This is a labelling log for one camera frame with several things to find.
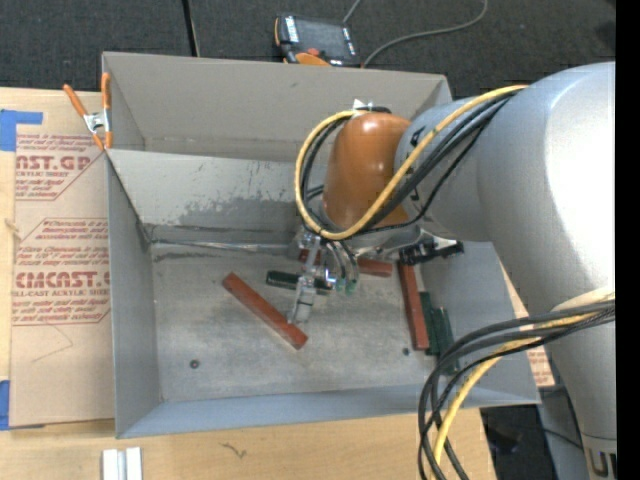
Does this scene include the brown cardboard board red print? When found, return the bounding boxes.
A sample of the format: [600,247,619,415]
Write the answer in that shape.
[0,86,117,430]

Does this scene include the dark green flat block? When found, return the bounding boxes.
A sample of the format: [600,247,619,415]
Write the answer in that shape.
[432,306,460,373]
[418,291,441,357]
[265,269,332,297]

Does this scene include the black cylinder on white bracket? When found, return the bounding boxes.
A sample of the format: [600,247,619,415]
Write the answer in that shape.
[398,237,465,267]

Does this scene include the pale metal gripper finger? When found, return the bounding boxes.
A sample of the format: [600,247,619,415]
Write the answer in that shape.
[287,275,308,326]
[301,285,319,321]

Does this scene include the red-brown flat block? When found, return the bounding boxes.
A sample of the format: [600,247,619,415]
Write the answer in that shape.
[221,272,309,351]
[396,261,432,353]

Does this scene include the grey metal bin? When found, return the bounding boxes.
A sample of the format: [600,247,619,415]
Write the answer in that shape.
[101,51,544,440]

